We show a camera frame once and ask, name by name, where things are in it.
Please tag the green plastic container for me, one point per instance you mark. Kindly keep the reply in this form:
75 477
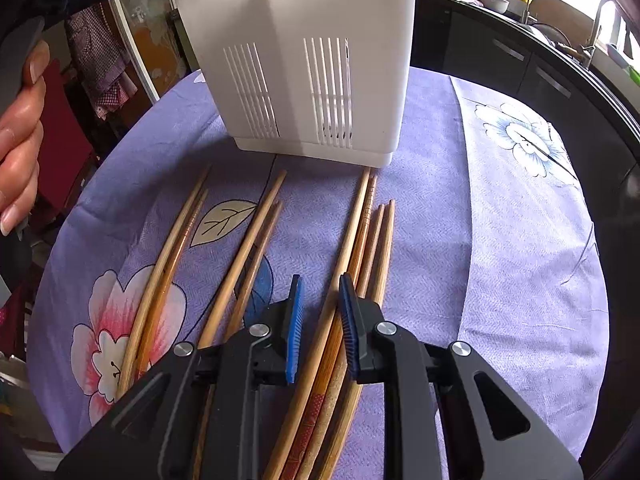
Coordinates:
625 62

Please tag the white plastic utensil holder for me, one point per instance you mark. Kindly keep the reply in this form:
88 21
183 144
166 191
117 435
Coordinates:
300 10

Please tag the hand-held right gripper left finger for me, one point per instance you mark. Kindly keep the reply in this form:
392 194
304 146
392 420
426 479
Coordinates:
294 330

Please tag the checked purple apron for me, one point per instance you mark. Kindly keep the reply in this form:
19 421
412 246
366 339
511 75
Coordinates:
105 70

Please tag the sliding glass door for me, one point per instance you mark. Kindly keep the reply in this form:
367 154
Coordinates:
155 45

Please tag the purple floral tablecloth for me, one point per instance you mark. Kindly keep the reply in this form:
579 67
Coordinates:
450 260

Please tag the person's left hand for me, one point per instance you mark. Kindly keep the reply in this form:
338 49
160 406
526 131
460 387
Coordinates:
22 150

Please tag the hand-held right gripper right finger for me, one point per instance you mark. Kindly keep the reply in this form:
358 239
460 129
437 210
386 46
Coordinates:
348 330

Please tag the tall steel kitchen faucet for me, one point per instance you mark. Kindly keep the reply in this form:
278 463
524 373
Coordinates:
600 20

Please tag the red chair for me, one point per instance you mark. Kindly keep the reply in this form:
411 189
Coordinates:
65 125

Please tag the wooden chopstick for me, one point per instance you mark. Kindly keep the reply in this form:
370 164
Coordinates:
371 250
385 250
352 230
170 280
364 230
243 260
253 270
157 280

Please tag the black kitchen base cabinets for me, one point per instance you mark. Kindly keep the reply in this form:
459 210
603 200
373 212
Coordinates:
500 55

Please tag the wooden cutting board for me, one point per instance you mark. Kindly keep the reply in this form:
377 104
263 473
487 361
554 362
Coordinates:
550 7

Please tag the white bowl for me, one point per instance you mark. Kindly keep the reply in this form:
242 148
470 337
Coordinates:
494 4

